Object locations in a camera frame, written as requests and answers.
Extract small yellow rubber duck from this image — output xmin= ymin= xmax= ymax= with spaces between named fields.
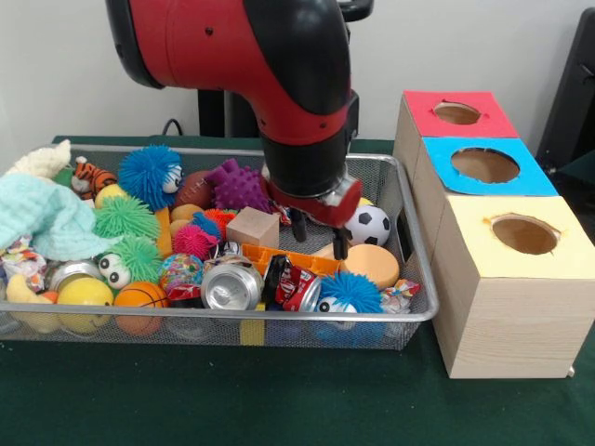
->
xmin=6 ymin=272 xmax=59 ymax=308

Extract small orange basketball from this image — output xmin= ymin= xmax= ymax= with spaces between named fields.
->
xmin=113 ymin=282 xmax=171 ymax=336

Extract black drink can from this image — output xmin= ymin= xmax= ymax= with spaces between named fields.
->
xmin=264 ymin=256 xmax=323 ymax=313

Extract dark green table cloth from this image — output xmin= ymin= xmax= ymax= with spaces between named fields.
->
xmin=0 ymin=135 xmax=595 ymax=446

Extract black upright panel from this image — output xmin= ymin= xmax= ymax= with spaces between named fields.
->
xmin=539 ymin=7 xmax=595 ymax=173

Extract long orange toy brick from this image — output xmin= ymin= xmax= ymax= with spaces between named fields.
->
xmin=242 ymin=243 xmax=341 ymax=279

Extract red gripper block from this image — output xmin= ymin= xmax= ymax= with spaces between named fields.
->
xmin=264 ymin=171 xmax=364 ymax=262

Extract small soccer ball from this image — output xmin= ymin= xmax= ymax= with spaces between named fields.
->
xmin=347 ymin=204 xmax=392 ymax=248

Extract small pink spiky ball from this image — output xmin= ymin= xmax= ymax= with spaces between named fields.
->
xmin=173 ymin=224 xmax=218 ymax=261

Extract plain wooden cube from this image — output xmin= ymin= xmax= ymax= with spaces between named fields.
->
xmin=226 ymin=206 xmax=282 ymax=250

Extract purple spiky toy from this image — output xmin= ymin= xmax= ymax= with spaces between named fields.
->
xmin=206 ymin=159 xmax=273 ymax=215

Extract yellow smiley ball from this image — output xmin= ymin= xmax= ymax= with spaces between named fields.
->
xmin=57 ymin=278 xmax=115 ymax=335

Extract crushed shiny silver can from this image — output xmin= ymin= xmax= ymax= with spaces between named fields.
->
xmin=46 ymin=260 xmax=103 ymax=292

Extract silver drink can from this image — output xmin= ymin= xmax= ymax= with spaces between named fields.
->
xmin=201 ymin=263 xmax=265 ymax=312

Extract plain blue spiky ball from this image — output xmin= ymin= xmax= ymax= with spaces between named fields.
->
xmin=118 ymin=144 xmax=185 ymax=211

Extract shallow clear mesh bin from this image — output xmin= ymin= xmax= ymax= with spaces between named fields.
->
xmin=0 ymin=144 xmax=442 ymax=349

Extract striped orange tiger toy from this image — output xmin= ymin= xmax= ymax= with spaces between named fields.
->
xmin=72 ymin=157 xmax=119 ymax=200

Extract small blue globe ball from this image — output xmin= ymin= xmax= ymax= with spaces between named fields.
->
xmin=158 ymin=253 xmax=205 ymax=291

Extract large green spiky ball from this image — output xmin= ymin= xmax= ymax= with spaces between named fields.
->
xmin=93 ymin=194 xmax=162 ymax=241

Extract light green spiky ball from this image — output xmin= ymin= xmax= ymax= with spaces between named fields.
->
xmin=98 ymin=235 xmax=165 ymax=291

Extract small brown football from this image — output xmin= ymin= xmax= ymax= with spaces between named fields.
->
xmin=174 ymin=170 xmax=217 ymax=210

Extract wooden box with three holes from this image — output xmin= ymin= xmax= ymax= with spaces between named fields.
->
xmin=393 ymin=90 xmax=595 ymax=379

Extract cream yellow knitted cloth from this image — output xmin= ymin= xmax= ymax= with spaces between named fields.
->
xmin=5 ymin=139 xmax=73 ymax=180

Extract pale blue waffle cloth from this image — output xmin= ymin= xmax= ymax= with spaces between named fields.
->
xmin=0 ymin=173 xmax=120 ymax=262

